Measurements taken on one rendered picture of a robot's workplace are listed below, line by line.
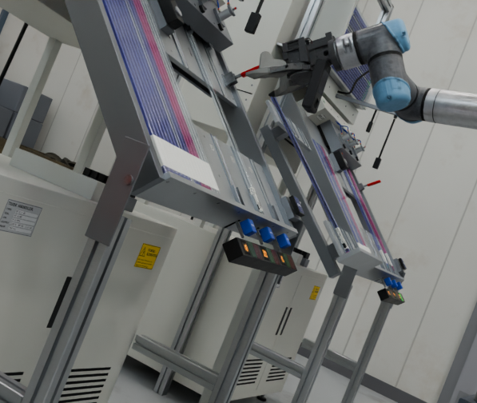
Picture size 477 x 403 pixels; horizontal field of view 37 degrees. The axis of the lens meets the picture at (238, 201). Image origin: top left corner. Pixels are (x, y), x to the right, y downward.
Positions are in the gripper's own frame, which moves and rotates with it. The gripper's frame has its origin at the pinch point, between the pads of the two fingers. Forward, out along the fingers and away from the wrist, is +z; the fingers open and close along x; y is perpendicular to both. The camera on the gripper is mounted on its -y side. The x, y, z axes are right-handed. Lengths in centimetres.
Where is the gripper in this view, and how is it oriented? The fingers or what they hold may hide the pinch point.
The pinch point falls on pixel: (257, 88)
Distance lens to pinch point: 168.5
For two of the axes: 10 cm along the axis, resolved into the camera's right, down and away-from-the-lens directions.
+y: -1.4, -9.6, 2.5
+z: -9.1, 2.3, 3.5
